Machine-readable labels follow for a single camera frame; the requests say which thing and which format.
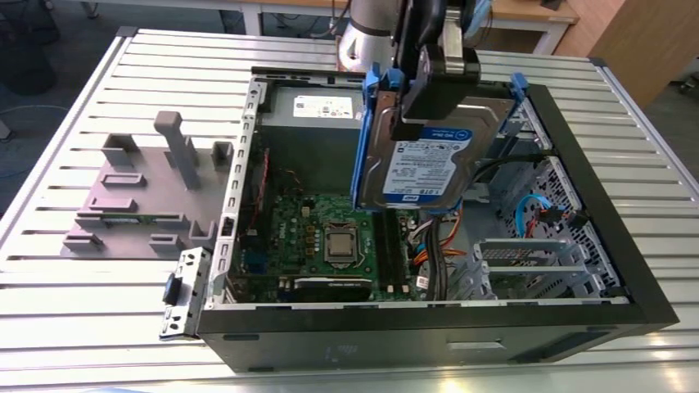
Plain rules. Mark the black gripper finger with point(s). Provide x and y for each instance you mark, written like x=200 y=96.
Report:
x=437 y=94
x=407 y=49

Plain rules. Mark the hard disk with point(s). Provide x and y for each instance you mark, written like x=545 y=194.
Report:
x=426 y=163

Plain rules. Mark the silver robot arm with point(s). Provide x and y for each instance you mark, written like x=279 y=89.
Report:
x=361 y=49

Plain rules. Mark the metal disk bay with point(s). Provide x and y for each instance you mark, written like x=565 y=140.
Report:
x=525 y=270

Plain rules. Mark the metal optical drive cage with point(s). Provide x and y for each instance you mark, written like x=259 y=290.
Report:
x=525 y=135

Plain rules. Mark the grey power supply unit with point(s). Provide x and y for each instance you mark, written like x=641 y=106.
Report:
x=311 y=155

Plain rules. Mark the wooden cabinet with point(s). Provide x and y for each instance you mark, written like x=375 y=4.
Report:
x=645 y=41

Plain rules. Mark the black RAM slot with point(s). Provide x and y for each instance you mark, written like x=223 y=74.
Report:
x=399 y=254
x=383 y=254

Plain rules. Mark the silver CPU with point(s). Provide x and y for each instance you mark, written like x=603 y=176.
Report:
x=342 y=244

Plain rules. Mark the CPU socket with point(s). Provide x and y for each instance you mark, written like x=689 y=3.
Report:
x=326 y=245

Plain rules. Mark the green motherboard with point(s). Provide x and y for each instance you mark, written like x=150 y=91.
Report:
x=298 y=241

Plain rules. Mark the black graphics card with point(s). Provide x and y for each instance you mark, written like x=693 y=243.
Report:
x=333 y=286

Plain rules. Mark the grey parts rack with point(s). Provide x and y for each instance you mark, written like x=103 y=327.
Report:
x=142 y=204

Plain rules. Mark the black PC case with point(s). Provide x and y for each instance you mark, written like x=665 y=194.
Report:
x=382 y=340

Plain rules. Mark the green RAM stick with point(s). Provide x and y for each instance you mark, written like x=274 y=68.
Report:
x=144 y=219

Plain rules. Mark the wooden desk with white frame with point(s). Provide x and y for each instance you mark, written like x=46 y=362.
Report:
x=525 y=12

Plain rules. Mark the metal expansion slot bracket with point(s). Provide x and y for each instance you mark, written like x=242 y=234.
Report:
x=188 y=286

